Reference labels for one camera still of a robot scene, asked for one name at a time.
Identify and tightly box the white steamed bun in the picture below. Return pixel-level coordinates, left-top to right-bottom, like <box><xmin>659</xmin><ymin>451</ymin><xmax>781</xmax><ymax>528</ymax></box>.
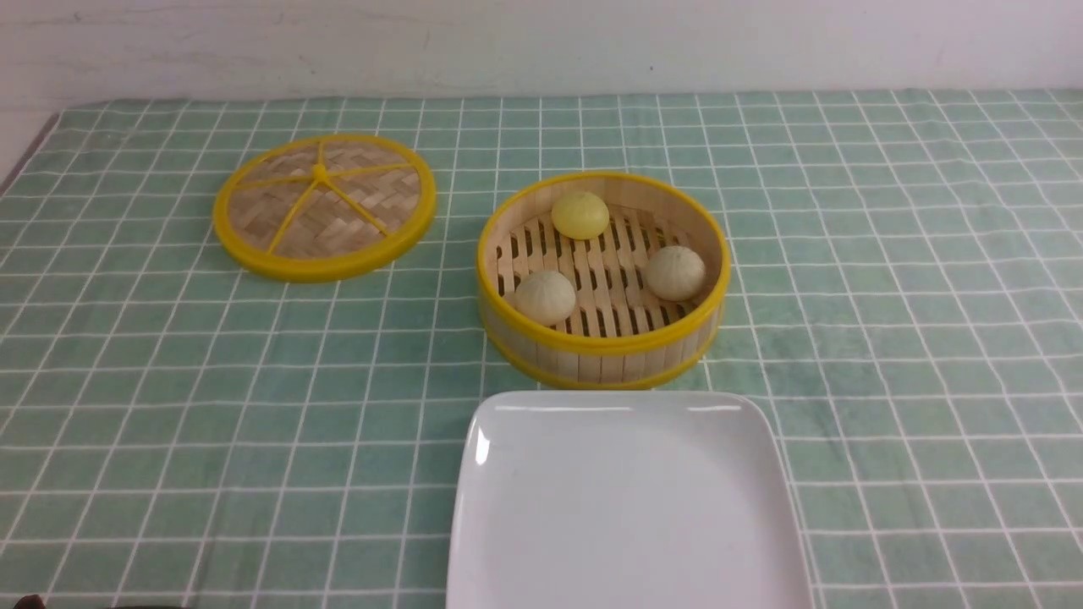
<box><xmin>511</xmin><ymin>270</ymin><xmax>577</xmax><ymax>327</ymax></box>
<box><xmin>643</xmin><ymin>245</ymin><xmax>706</xmax><ymax>302</ymax></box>

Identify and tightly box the white square plate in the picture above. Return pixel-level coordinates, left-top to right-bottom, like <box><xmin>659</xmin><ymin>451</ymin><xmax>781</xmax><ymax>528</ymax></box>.
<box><xmin>445</xmin><ymin>391</ymin><xmax>815</xmax><ymax>608</ymax></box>

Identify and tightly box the green checkered tablecloth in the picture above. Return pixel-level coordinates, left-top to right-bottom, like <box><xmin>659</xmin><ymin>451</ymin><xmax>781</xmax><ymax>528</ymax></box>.
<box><xmin>1</xmin><ymin>90</ymin><xmax>1082</xmax><ymax>608</ymax></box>

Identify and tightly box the yellow steamed bun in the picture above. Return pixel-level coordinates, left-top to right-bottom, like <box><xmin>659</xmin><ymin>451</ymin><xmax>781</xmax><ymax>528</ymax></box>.
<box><xmin>550</xmin><ymin>190</ymin><xmax>610</xmax><ymax>239</ymax></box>

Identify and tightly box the yellow bamboo steamer lid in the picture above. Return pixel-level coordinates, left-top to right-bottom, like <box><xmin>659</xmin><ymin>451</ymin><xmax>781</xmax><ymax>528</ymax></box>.
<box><xmin>212</xmin><ymin>134</ymin><xmax>438</xmax><ymax>283</ymax></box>

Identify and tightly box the yellow bamboo steamer basket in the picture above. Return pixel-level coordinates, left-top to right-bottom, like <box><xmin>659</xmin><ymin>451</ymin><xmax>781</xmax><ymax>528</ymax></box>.
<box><xmin>477</xmin><ymin>171</ymin><xmax>732</xmax><ymax>390</ymax></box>

